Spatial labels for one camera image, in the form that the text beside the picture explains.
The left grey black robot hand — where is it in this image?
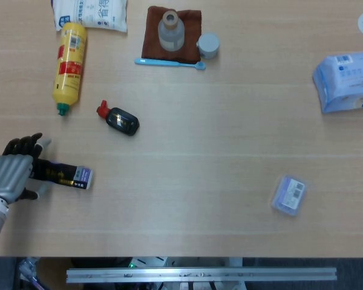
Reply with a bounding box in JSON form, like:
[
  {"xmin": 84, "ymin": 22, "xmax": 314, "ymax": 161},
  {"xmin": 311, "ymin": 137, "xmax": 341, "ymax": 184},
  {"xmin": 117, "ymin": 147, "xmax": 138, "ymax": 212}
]
[{"xmin": 0, "ymin": 132, "xmax": 53, "ymax": 207}]

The black rectangular paper box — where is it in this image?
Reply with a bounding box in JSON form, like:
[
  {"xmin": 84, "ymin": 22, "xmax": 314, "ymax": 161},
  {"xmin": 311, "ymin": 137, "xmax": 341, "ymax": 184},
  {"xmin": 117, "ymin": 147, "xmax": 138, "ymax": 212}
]
[{"xmin": 30, "ymin": 157, "xmax": 94, "ymax": 190}]

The black bottle red cap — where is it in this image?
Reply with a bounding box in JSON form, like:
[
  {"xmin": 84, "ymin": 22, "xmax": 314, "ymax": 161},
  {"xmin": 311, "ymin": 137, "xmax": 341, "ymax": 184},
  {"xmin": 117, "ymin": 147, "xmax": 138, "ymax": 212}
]
[{"xmin": 96, "ymin": 100, "xmax": 140, "ymax": 137}]

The yellow squeeze bottle green cap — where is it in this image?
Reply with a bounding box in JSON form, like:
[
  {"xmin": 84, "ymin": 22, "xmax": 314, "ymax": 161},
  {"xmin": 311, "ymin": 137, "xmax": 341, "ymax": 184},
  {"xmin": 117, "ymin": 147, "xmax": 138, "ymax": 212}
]
[{"xmin": 51, "ymin": 22, "xmax": 88, "ymax": 117}]

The frosted glass bottle wooden cap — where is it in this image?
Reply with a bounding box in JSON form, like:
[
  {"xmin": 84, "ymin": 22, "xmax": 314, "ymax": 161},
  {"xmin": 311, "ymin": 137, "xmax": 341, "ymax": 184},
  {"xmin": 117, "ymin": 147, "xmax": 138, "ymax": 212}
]
[{"xmin": 157, "ymin": 10, "xmax": 186, "ymax": 52}]

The clear purple plastic box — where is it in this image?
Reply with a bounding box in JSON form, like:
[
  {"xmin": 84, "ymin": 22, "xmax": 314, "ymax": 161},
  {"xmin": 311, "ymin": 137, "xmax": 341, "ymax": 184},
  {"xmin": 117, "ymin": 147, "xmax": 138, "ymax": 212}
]
[{"xmin": 270, "ymin": 174, "xmax": 309, "ymax": 218}]

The white printed salt bag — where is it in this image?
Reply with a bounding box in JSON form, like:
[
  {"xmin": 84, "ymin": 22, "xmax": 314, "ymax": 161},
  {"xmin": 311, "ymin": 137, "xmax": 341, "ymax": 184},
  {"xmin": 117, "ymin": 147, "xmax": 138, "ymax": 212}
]
[{"xmin": 50, "ymin": 0, "xmax": 129, "ymax": 33}]

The brown folded cloth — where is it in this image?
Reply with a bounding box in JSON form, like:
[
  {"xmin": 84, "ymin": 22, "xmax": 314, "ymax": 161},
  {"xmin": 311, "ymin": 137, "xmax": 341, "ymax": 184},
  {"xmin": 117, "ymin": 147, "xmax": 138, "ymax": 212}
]
[{"xmin": 141, "ymin": 5, "xmax": 202, "ymax": 63}]

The light blue toothbrush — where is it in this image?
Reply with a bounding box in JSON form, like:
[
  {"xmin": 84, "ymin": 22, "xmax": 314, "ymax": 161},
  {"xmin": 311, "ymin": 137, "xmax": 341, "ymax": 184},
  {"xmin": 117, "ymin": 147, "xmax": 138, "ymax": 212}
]
[{"xmin": 134, "ymin": 57, "xmax": 206, "ymax": 71}]

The small grey round jar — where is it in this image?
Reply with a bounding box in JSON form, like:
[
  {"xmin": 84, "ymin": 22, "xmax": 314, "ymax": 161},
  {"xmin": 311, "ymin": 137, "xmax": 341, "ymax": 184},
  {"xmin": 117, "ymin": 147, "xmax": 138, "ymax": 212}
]
[{"xmin": 196, "ymin": 32, "xmax": 221, "ymax": 59}]

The blue wet wipes pack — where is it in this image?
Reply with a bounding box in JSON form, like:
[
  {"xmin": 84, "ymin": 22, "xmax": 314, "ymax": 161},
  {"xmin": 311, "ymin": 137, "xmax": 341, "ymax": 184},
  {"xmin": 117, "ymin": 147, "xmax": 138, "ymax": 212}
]
[{"xmin": 312, "ymin": 50, "xmax": 363, "ymax": 114}]

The blue cable bundle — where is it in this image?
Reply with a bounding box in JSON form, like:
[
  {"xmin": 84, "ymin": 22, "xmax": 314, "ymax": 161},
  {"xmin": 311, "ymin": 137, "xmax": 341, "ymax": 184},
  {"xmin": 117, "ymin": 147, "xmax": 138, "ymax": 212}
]
[{"xmin": 18, "ymin": 257, "xmax": 42, "ymax": 289}]

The aluminium profile rail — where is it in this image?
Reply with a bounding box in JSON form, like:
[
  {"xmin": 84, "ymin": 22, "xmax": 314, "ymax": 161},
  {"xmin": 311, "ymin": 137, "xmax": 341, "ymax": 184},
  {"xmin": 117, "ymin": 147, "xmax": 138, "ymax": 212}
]
[{"xmin": 65, "ymin": 266, "xmax": 338, "ymax": 284}]

